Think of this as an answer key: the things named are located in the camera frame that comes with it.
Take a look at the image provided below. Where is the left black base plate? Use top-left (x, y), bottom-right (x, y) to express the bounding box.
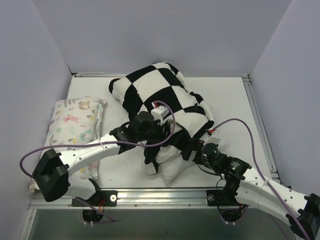
top-left (71, 189), bottom-right (118, 207)

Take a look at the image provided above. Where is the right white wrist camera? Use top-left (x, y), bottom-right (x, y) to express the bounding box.
top-left (205, 130), bottom-right (222, 145)

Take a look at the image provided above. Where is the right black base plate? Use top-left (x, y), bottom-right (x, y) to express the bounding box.
top-left (205, 189), bottom-right (239, 207)

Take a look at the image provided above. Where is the right aluminium rail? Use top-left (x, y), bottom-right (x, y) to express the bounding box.
top-left (242, 74), bottom-right (281, 183)

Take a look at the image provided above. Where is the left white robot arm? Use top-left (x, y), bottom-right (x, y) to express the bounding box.
top-left (32, 111), bottom-right (172, 206)

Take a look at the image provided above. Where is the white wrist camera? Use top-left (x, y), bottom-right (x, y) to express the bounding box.
top-left (205, 130), bottom-right (222, 145)
top-left (150, 105), bottom-right (170, 125)

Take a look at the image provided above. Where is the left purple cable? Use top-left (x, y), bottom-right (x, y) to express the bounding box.
top-left (19, 100), bottom-right (177, 224)

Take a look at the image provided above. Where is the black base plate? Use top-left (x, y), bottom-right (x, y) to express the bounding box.
top-left (71, 189), bottom-right (118, 207)
top-left (205, 189), bottom-right (239, 207)

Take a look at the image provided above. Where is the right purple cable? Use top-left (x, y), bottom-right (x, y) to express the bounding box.
top-left (207, 118), bottom-right (311, 240)

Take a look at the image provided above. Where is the purple cable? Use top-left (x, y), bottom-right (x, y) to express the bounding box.
top-left (207, 118), bottom-right (311, 240)
top-left (19, 100), bottom-right (177, 224)

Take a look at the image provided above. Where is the floral patterned pillow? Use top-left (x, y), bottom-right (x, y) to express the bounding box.
top-left (29, 96), bottom-right (107, 195)

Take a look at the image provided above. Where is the white pillow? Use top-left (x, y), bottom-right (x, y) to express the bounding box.
top-left (141, 145), bottom-right (196, 184)

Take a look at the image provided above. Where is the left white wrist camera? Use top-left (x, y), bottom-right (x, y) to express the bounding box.
top-left (150, 105), bottom-right (170, 125)

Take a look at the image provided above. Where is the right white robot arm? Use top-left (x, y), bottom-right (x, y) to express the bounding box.
top-left (181, 139), bottom-right (320, 240)

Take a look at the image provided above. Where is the black white checkered pillowcase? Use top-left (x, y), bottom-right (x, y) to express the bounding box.
top-left (108, 62), bottom-right (215, 175)

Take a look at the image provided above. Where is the front aluminium rail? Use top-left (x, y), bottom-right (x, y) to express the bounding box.
top-left (27, 187), bottom-right (298, 210)

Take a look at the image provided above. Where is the aluminium rail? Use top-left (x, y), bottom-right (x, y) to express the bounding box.
top-left (27, 187), bottom-right (298, 210)
top-left (242, 74), bottom-right (281, 183)

